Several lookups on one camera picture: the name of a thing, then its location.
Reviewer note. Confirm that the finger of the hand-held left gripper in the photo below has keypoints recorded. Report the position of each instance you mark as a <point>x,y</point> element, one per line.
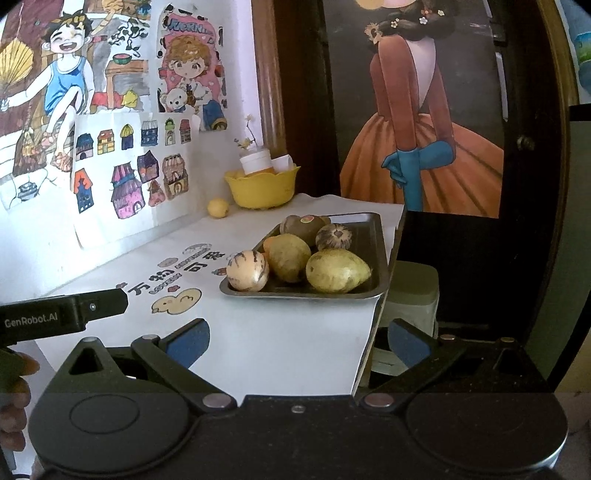
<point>106,304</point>

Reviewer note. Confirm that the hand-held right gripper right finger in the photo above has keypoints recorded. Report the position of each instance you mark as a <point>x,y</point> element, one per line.
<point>406,344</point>

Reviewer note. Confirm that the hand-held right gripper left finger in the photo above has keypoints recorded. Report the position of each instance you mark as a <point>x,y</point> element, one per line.
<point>191,341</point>

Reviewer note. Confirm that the small striped pepino melon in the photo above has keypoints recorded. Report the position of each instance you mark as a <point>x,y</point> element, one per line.
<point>247,271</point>

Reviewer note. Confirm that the green mango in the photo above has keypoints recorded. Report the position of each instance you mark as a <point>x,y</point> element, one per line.
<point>288,257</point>
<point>337,272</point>

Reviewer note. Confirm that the metal tray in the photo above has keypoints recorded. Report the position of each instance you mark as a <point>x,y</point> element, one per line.
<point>369,240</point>

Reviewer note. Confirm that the dark striped pepino melon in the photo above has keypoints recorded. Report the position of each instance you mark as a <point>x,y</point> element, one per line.
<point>334,236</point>

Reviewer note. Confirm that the round green fruit with sticker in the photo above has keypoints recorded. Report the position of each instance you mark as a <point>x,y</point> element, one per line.
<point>302,226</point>

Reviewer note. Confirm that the person's left hand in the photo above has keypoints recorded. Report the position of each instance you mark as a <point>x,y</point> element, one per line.
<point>14,415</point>

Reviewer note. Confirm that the pale plastic stool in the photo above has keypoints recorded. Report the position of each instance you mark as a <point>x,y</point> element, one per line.
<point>411,295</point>

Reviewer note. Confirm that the houses drawing sheet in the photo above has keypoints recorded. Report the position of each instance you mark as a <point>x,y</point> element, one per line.
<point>134,184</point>

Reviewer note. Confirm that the yellow lemon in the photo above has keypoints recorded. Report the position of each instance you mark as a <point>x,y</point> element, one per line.
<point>217,208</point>

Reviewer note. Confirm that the yellow scalloped bowl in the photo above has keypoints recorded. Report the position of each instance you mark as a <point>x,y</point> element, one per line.
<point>263,191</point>

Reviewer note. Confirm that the white lidded jar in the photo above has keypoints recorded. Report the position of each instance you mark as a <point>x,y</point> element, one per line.
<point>256,161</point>

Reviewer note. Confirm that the yellow flower sprig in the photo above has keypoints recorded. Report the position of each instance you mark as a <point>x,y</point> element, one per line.
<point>244,143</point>

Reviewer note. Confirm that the boy with fan drawing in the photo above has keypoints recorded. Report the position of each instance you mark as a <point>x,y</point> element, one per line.
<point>60,83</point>

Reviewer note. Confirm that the girl with bear drawing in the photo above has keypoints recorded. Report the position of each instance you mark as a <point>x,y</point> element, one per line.
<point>191,60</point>

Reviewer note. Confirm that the blue water jug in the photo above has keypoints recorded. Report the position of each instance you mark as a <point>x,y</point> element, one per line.
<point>582,27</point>

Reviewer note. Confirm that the wall poster orange dress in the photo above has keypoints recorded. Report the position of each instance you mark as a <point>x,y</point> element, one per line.
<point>415,115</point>

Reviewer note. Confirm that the brown wooden frame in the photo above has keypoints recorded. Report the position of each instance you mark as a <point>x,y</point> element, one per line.
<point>268,69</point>

